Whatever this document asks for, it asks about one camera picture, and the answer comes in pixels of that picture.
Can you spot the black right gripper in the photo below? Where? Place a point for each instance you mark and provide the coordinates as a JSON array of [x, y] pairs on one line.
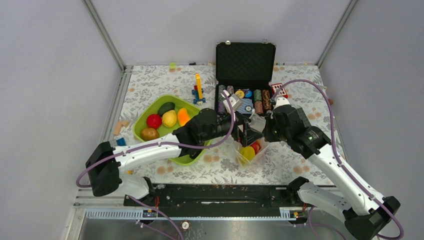
[[267, 134]]

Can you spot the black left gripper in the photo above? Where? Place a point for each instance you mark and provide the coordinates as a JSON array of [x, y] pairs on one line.
[[248, 135]]

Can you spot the clear zip top bag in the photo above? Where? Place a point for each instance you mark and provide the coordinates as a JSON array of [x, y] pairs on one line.
[[249, 142]]

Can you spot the orange yellow mango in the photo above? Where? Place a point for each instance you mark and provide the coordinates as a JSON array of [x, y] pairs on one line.
[[183, 116]]

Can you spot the yellow lemon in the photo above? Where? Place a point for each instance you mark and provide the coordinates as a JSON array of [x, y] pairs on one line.
[[169, 118]]

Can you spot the green starfruit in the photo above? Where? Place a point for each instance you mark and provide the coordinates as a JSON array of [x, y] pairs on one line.
[[247, 154]]

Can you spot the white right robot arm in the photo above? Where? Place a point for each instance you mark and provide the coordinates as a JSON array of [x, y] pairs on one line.
[[363, 210]]

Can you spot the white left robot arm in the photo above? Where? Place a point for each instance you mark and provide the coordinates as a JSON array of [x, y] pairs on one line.
[[107, 168]]

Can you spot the black brick baseplate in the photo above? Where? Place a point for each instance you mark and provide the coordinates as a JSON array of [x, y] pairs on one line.
[[303, 117]]

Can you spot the red toy brick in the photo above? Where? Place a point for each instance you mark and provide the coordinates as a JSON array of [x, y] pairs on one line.
[[278, 90]]

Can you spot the floral tablecloth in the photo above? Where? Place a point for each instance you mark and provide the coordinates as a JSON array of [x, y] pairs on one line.
[[219, 165]]

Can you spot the black poker chip case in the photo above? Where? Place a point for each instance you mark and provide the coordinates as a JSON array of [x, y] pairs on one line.
[[245, 66]]

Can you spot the toy brick car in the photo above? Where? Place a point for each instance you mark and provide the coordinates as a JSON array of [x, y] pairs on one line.
[[197, 91]]

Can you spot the dark green avocado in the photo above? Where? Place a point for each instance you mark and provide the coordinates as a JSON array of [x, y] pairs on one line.
[[166, 107]]

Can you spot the red apple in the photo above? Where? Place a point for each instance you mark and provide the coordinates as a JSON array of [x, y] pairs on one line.
[[154, 121]]

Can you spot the brown potato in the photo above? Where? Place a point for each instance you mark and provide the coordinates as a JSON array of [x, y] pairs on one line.
[[148, 134]]

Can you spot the green plastic tray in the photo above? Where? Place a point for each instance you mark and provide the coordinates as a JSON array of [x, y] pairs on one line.
[[153, 108]]

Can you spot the blue toy block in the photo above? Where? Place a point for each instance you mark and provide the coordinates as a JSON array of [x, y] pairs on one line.
[[121, 142]]

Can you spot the tan wooden block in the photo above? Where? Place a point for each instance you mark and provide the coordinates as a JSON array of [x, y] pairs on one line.
[[119, 125]]

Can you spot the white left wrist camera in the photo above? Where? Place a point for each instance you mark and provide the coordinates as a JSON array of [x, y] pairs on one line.
[[234, 101]]

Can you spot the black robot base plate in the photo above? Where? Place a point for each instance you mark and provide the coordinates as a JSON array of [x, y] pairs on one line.
[[223, 200]]

